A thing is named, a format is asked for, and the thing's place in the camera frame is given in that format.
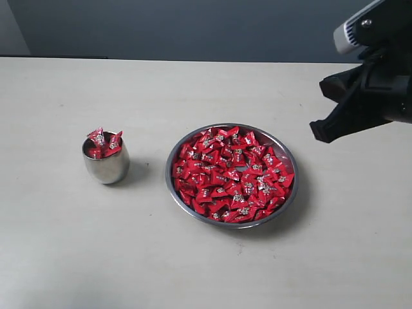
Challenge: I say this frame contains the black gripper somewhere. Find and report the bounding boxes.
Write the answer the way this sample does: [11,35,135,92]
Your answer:
[310,48,411,144]

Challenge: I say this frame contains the red candy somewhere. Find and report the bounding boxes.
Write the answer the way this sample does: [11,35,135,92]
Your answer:
[87,127,106,148]
[104,131,123,157]

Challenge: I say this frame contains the stainless steel bowl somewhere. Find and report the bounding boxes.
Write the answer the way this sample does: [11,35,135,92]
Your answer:
[165,122,300,230]

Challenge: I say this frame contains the pile of red wrapped candies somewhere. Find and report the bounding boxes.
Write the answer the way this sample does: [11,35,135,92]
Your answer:
[172,126,295,224]

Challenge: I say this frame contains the stainless steel cup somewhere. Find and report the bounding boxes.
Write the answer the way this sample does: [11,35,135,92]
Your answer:
[82,131,130,185]

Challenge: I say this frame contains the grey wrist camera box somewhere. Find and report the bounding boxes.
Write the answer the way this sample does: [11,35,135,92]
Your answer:
[333,0,411,54]

